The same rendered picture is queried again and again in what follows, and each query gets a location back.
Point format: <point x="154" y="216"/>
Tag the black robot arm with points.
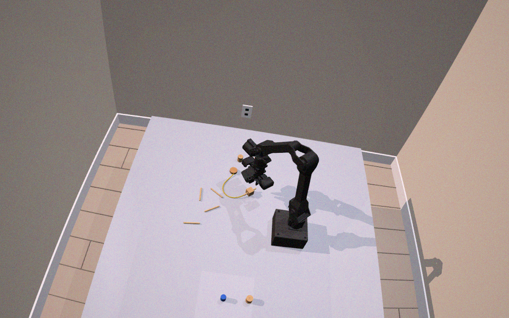
<point x="306" y="164"/>

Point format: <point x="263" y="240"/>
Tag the wooden block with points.
<point x="250" y="191"/>

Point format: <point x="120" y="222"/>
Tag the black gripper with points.
<point x="264" y="181"/>

